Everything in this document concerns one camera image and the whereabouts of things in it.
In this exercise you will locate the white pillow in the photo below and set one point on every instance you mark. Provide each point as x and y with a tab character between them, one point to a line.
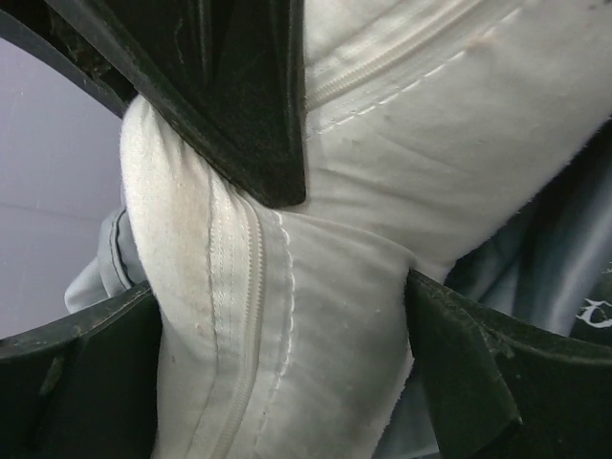
429	125

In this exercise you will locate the grey pillowcase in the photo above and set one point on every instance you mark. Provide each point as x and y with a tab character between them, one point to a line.
540	258

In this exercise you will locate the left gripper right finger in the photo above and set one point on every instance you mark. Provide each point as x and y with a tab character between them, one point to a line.
497	387

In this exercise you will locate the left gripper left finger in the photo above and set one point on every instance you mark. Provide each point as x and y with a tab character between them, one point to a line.
84	386

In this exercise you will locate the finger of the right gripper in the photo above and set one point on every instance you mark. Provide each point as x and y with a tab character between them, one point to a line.
227	75

